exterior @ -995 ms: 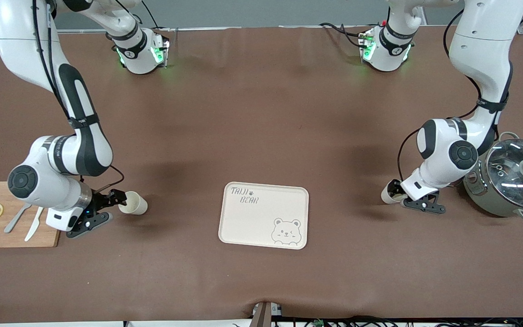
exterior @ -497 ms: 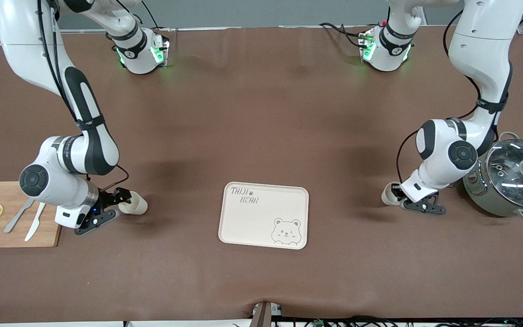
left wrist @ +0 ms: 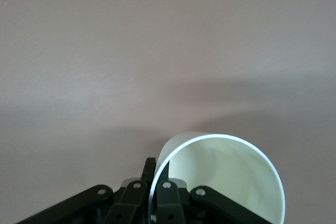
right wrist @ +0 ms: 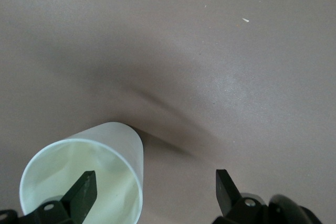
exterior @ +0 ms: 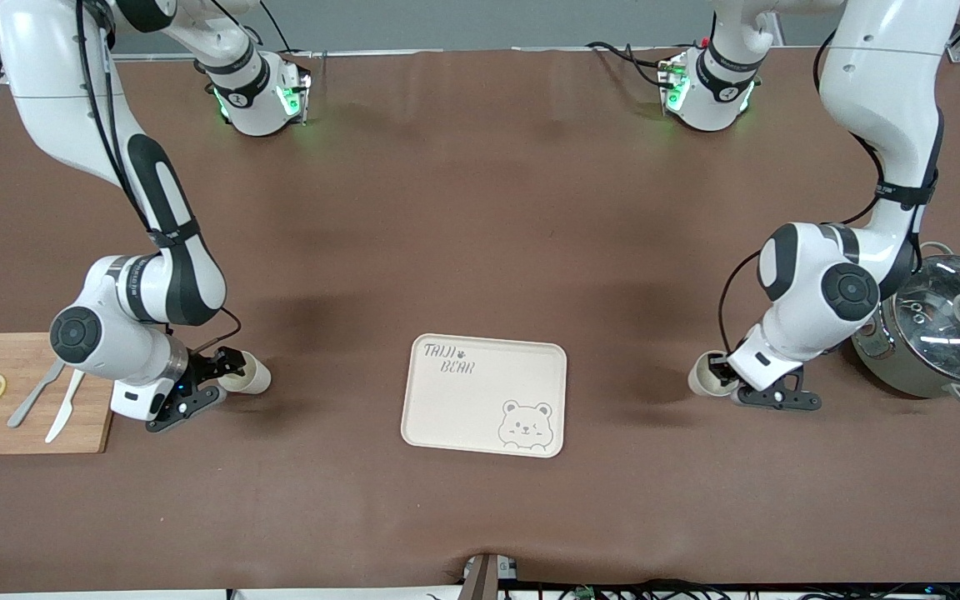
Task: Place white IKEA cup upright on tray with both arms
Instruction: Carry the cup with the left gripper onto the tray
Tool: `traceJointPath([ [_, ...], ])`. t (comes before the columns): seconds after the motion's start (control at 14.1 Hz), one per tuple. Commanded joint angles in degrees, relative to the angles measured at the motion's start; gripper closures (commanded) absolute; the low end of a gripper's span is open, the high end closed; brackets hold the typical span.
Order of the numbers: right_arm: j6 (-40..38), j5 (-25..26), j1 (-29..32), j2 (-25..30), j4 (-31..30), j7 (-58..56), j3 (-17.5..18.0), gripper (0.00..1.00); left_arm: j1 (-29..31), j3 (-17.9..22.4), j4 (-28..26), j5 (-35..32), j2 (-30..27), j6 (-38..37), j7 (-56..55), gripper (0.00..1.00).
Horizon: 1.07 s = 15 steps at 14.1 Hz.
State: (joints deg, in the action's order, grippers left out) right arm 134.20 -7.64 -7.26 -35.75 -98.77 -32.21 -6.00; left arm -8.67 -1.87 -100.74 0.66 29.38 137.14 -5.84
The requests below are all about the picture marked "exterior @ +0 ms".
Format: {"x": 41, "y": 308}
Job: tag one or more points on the steel cooking pot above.
{"x": 905, "y": 375}

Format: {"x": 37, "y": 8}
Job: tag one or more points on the white plastic knife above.
{"x": 62, "y": 417}

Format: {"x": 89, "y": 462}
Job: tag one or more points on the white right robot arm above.
{"x": 38, "y": 83}

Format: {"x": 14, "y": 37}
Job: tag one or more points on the white plastic cup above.
{"x": 701, "y": 379}
{"x": 255, "y": 377}

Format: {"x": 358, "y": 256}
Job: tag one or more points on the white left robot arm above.
{"x": 880, "y": 83}

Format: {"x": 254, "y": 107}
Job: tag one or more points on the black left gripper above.
{"x": 723, "y": 367}

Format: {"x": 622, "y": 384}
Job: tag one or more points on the glass pot lid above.
{"x": 947, "y": 317}

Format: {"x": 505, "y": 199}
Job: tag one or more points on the grey plastic knife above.
{"x": 30, "y": 404}

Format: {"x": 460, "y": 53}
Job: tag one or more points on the cream tray with bear print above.
{"x": 463, "y": 408}

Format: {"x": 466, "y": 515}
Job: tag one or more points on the bamboo cutting board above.
{"x": 22, "y": 433}

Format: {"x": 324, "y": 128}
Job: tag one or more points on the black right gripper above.
{"x": 207, "y": 366}

